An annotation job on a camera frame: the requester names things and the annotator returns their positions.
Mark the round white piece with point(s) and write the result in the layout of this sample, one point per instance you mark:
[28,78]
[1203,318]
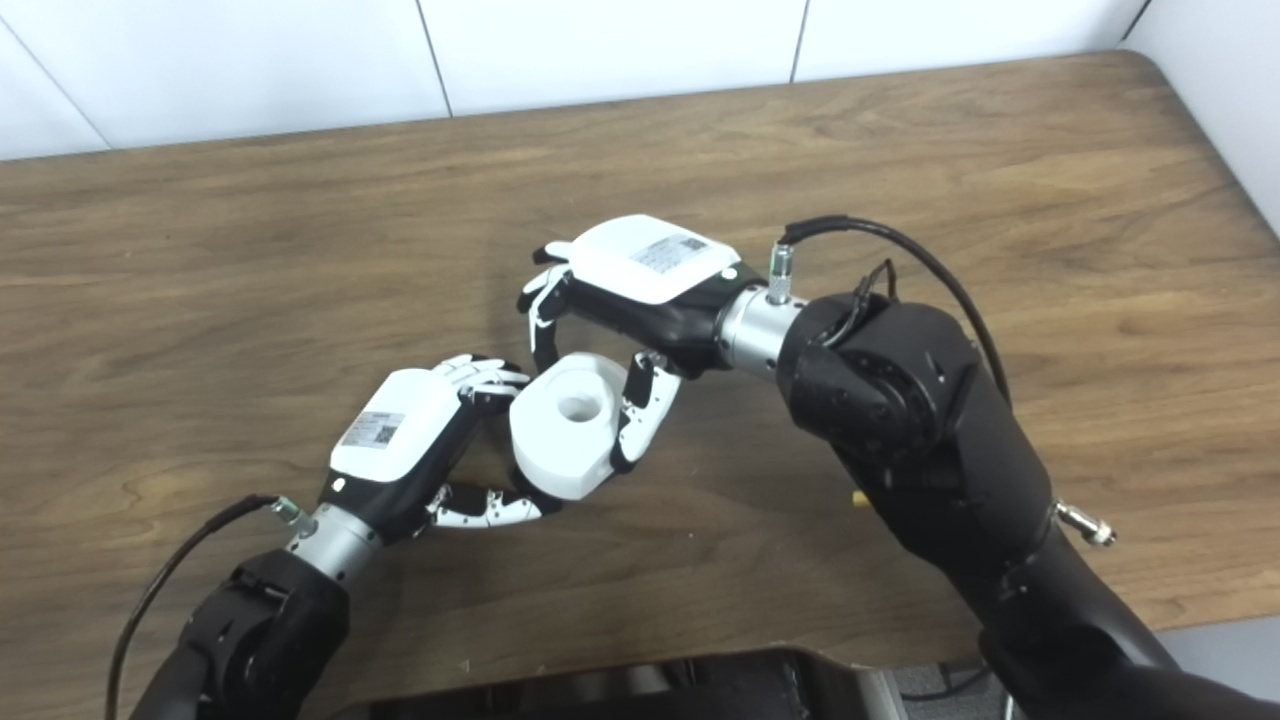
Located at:
[560,445]

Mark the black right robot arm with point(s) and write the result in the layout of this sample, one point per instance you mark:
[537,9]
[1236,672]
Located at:
[920,430]

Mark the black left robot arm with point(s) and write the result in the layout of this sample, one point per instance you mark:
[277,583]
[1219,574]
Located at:
[260,630]

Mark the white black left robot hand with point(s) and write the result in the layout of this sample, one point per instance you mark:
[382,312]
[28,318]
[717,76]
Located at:
[395,430]

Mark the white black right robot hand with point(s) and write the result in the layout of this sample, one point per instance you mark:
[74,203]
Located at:
[645,260]

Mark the black robot torso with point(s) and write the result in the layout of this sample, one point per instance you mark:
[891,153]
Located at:
[650,690]

